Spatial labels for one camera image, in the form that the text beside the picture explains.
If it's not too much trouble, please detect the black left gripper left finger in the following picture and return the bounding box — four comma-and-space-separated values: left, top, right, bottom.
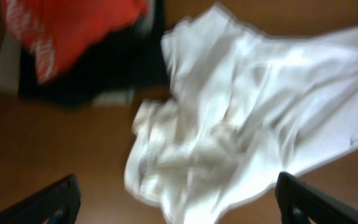
0, 174, 81, 224

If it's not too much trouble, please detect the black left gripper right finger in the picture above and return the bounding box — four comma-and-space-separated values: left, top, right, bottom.
275, 172, 358, 224

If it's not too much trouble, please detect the white t-shirt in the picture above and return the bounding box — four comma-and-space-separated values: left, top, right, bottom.
124, 3, 358, 223

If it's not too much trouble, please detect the black folded garment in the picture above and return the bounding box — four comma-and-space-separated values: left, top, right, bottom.
17, 0, 168, 108

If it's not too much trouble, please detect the red printed t-shirt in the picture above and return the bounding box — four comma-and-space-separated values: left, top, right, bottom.
1, 0, 151, 84

